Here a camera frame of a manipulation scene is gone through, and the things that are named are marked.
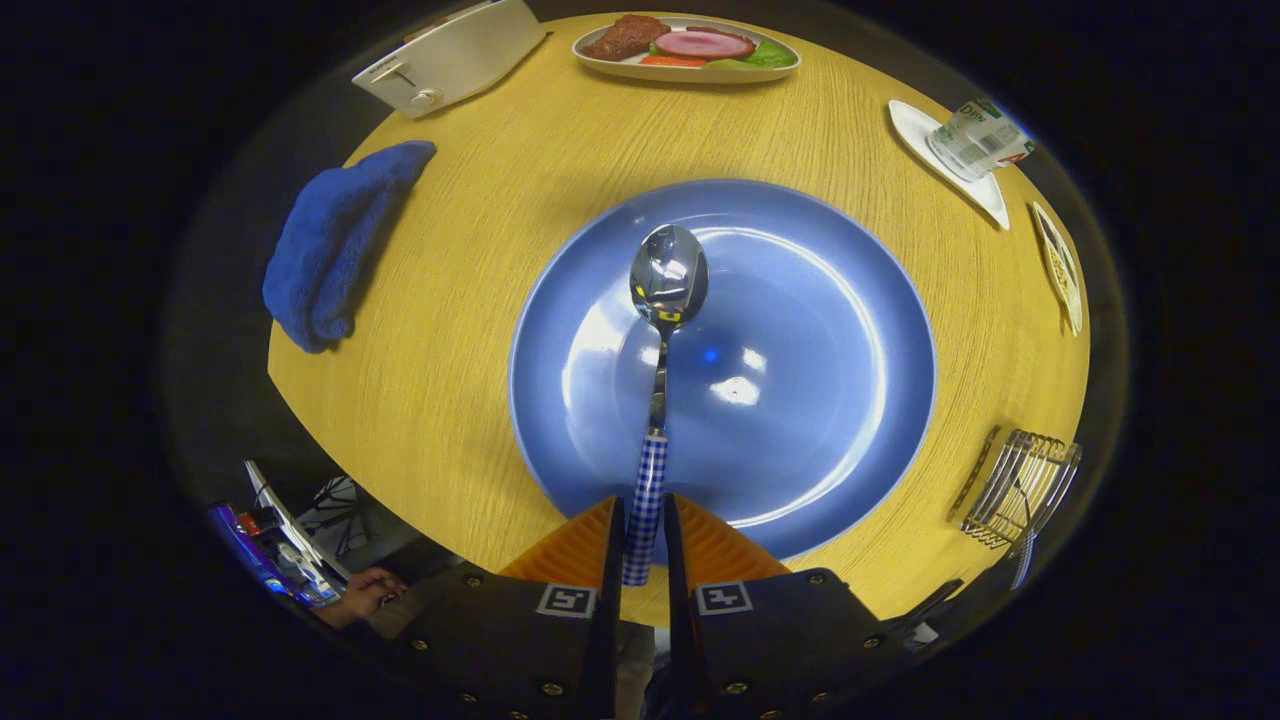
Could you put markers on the blue cloth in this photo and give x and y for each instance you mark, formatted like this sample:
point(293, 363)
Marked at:
point(335, 240)

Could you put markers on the white square coaster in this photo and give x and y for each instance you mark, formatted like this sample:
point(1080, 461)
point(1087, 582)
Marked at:
point(918, 133)

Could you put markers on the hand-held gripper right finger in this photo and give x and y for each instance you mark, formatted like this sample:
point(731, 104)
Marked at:
point(678, 600)

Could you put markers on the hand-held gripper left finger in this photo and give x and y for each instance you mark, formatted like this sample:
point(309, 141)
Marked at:
point(610, 600)

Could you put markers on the blue plate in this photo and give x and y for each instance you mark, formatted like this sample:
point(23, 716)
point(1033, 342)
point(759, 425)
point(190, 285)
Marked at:
point(800, 330)

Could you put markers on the white toaster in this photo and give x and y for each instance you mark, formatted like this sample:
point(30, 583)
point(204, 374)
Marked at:
point(460, 55)

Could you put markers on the oval plate of food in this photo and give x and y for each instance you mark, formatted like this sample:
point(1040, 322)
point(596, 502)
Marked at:
point(690, 48)

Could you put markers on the black backdrop cloth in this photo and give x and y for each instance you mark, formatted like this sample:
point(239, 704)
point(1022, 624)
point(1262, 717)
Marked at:
point(215, 330)

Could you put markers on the white divided dish of beans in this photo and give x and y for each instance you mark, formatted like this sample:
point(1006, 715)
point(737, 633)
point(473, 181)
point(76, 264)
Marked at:
point(1060, 270)

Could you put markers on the white drink bottle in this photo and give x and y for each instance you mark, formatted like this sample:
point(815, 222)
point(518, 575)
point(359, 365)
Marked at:
point(980, 140)

